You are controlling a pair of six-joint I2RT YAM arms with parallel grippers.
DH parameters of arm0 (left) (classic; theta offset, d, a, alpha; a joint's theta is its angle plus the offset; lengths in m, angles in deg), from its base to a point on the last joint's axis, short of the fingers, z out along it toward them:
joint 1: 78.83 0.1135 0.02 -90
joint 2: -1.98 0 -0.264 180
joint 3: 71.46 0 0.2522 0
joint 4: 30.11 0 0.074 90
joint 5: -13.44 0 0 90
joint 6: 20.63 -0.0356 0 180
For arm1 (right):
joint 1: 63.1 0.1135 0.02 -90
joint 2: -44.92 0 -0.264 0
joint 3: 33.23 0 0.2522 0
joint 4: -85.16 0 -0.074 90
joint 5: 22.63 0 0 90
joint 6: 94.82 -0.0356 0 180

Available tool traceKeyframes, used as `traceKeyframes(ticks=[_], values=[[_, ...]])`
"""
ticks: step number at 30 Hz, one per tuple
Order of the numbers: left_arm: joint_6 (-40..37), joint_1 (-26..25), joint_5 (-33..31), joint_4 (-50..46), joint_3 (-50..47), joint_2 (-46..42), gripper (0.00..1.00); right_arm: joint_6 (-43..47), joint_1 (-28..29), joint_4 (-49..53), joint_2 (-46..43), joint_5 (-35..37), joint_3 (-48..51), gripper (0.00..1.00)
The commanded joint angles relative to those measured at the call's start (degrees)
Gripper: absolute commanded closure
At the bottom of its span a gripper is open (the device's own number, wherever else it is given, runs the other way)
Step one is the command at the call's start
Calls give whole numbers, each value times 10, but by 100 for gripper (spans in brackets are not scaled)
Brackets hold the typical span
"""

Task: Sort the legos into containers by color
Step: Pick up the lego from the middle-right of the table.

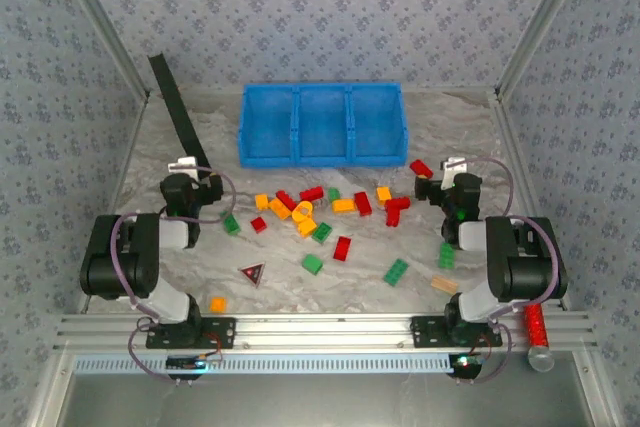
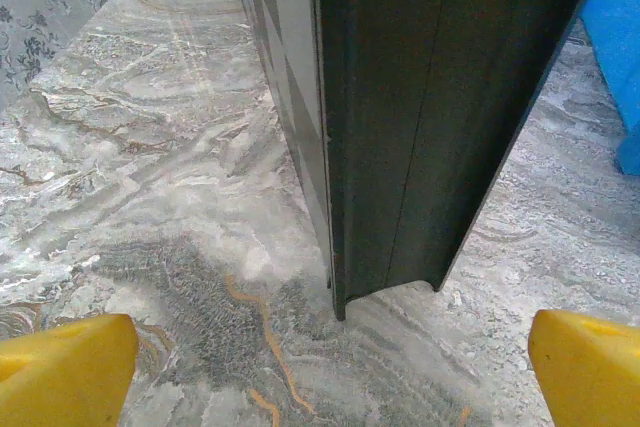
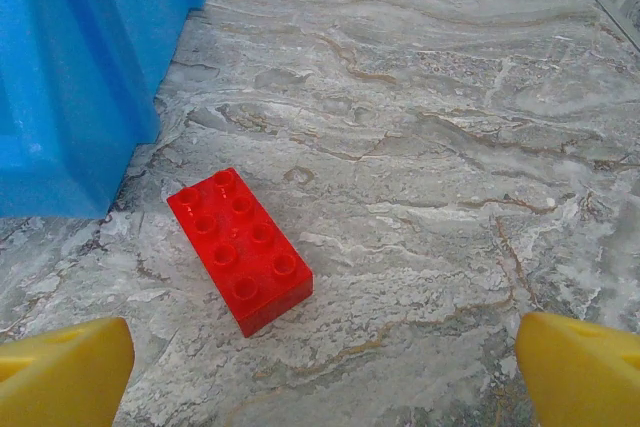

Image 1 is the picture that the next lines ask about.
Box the red L-shaped lego brick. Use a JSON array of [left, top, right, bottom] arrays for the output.
[[383, 196, 412, 228]]

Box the aluminium side rail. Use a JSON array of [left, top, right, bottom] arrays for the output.
[[492, 91, 572, 311], [78, 91, 152, 314]]

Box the red triangle sign piece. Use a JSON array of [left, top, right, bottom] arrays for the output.
[[238, 261, 267, 290]]

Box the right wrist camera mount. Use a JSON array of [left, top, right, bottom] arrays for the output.
[[439, 156, 469, 191]]

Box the black strap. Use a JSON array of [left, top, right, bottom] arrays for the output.
[[148, 52, 214, 171]]

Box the blue three-compartment bin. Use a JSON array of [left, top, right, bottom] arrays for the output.
[[236, 81, 410, 169]]

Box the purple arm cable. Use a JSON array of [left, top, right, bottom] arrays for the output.
[[112, 166, 237, 384], [457, 156, 561, 386]]

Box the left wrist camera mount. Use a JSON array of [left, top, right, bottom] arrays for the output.
[[168, 156, 200, 174]]

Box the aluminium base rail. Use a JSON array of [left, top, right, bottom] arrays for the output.
[[52, 311, 599, 352]]

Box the wooden block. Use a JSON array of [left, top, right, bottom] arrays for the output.
[[430, 275, 459, 296]]

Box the small circuit board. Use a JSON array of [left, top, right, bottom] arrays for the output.
[[448, 354, 484, 379], [167, 355, 209, 371]]

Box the thin red black wire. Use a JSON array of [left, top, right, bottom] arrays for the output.
[[469, 334, 494, 361], [199, 331, 225, 364]]

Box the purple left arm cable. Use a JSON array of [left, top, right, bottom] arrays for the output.
[[112, 166, 237, 384]]

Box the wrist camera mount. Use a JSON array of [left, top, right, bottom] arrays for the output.
[[439, 156, 469, 191], [168, 156, 200, 174]]

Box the aluminium frame post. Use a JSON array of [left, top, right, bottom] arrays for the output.
[[49, 0, 152, 99], [493, 0, 597, 99]]

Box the red glitter tube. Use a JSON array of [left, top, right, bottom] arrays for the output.
[[522, 302, 556, 373]]

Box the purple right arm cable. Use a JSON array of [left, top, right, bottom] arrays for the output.
[[457, 156, 561, 386]]

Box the grey metal panel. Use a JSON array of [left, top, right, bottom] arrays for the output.
[[54, 372, 599, 427]]

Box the slotted cable duct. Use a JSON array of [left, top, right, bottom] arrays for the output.
[[73, 351, 451, 376]]

